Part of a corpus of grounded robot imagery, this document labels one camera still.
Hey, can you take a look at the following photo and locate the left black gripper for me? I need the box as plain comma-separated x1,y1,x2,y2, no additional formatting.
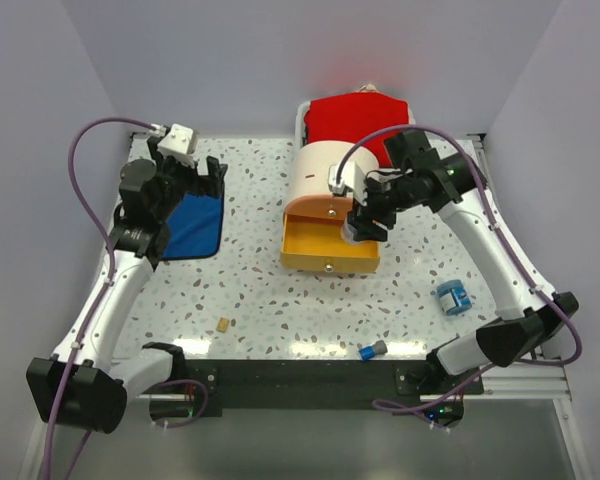
148,138,227,222

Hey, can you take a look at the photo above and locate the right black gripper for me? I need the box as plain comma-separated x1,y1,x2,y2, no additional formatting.
347,172,417,241

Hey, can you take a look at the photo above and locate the clear round pin jar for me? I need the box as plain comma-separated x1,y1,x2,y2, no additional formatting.
340,223,360,245

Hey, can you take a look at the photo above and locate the beige round drawer organizer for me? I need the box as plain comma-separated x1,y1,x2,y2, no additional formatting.
280,140,380,274

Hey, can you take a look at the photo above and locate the blue grey glue stick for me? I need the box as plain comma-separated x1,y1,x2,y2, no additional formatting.
358,340,388,362

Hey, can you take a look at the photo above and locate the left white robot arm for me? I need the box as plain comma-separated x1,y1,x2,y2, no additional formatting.
26,128,227,433

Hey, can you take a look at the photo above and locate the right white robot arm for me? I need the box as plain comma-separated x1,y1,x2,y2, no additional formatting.
329,125,579,393

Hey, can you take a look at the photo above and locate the blue microfiber cloth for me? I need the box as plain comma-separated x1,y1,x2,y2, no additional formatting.
162,195,224,261

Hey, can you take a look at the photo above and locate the red folded cloth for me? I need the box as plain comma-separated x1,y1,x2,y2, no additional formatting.
299,91,413,165

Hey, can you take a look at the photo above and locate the white plastic basket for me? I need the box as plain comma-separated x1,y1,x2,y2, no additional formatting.
295,92,416,148

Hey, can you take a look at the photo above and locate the small tan eraser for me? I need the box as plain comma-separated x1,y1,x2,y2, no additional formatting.
216,317,230,333

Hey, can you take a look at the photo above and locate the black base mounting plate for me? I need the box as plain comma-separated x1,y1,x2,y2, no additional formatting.
186,359,470,417

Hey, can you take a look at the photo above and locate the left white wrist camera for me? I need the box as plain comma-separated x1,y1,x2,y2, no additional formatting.
157,124,199,168

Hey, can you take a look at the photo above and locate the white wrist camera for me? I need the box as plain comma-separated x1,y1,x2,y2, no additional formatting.
328,161,366,205
157,124,199,168

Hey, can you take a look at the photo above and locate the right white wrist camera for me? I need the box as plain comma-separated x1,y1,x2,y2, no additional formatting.
328,161,366,205

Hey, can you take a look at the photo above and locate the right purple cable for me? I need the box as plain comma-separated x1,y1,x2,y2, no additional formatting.
337,125,581,419

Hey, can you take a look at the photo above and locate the purple cable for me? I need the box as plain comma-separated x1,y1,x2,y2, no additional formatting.
337,125,581,419
42,117,211,480

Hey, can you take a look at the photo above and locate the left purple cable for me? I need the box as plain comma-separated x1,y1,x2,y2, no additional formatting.
42,117,211,480

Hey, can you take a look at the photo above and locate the aluminium frame rail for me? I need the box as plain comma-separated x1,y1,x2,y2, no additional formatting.
42,355,574,401

